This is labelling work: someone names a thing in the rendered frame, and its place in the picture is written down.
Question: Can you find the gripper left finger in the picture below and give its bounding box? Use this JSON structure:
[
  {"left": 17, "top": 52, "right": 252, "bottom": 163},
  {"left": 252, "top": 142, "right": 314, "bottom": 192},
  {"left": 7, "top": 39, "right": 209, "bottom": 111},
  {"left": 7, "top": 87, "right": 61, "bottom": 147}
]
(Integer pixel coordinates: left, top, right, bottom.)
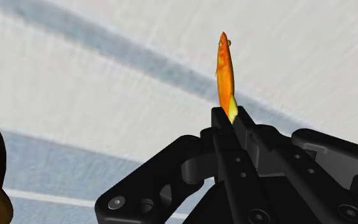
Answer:
[{"left": 94, "top": 106, "right": 275, "bottom": 224}]

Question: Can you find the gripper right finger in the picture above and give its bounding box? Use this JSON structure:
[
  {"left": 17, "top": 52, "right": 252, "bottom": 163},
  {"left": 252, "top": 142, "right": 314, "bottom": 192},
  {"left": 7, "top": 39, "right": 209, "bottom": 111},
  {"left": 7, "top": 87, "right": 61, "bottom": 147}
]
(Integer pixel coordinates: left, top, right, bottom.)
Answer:
[{"left": 232, "top": 106, "right": 358, "bottom": 224}]

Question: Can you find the orange fish toy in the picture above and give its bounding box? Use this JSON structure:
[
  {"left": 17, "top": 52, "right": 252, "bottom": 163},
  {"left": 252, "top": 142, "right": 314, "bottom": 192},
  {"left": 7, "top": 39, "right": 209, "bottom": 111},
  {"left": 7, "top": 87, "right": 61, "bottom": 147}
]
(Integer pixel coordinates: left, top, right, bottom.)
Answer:
[{"left": 215, "top": 31, "right": 239, "bottom": 125}]

